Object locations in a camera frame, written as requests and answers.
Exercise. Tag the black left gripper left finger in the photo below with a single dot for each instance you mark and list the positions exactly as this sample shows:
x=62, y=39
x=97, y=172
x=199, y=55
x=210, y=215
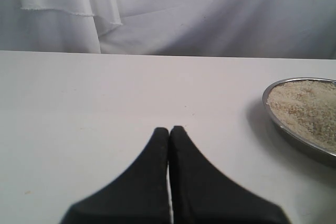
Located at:
x=138, y=195

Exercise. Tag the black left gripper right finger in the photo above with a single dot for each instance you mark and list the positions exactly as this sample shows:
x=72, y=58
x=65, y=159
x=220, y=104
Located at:
x=203, y=194

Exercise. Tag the rice in metal tray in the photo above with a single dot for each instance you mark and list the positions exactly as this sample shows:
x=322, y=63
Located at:
x=306, y=107

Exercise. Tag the round metal tray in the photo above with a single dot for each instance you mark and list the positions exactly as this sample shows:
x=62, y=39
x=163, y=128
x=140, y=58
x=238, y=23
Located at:
x=310, y=149

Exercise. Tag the white fabric backdrop curtain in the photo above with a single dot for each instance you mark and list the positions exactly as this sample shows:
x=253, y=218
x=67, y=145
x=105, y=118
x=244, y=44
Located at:
x=230, y=28

